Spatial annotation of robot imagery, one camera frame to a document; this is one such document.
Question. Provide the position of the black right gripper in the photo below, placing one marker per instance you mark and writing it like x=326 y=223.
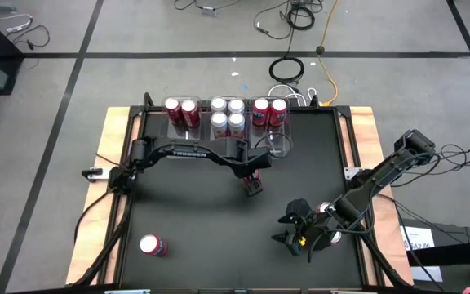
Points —
x=318 y=230

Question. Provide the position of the black box white label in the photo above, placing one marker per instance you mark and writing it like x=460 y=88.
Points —
x=418 y=239

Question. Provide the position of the red Coca-Cola can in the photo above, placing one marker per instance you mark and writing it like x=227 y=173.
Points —
x=189 y=107
x=335 y=237
x=172 y=104
x=323 y=208

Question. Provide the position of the clear plastic bin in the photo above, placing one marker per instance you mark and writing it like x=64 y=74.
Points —
x=227 y=138
x=178 y=131
x=265 y=132

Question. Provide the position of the Spindrift raspberry lime can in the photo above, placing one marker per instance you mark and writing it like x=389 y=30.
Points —
x=236 y=105
x=218 y=104
x=236 y=119
x=257 y=176
x=219 y=119

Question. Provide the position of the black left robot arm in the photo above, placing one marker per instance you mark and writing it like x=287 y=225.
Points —
x=186 y=151

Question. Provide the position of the silver clamp bracket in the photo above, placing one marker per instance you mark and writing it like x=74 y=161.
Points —
x=96 y=173
x=351 y=172

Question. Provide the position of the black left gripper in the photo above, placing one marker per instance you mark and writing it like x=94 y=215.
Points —
x=251 y=167

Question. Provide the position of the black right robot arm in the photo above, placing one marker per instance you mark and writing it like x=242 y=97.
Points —
x=382 y=175

